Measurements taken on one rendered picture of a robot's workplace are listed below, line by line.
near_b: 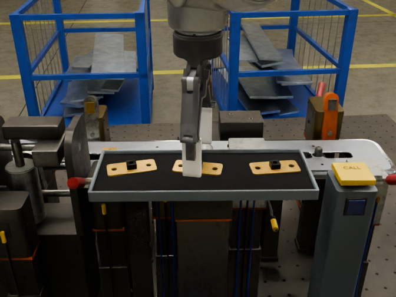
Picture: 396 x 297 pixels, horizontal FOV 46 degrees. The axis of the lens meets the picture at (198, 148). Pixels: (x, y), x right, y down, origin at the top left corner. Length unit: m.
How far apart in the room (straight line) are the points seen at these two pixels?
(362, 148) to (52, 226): 0.78
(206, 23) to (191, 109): 0.12
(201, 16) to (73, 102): 2.79
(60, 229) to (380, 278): 0.82
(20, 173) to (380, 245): 0.99
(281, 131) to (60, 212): 1.16
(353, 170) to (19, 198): 0.61
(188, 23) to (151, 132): 1.31
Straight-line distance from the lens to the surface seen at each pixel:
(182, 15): 0.66
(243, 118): 1.30
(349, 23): 3.15
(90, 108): 1.27
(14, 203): 0.92
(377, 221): 1.09
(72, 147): 0.89
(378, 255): 1.41
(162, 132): 1.94
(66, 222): 1.03
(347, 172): 0.83
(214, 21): 0.67
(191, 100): 0.67
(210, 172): 0.79
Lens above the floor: 1.58
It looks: 29 degrees down
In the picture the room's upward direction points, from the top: straight up
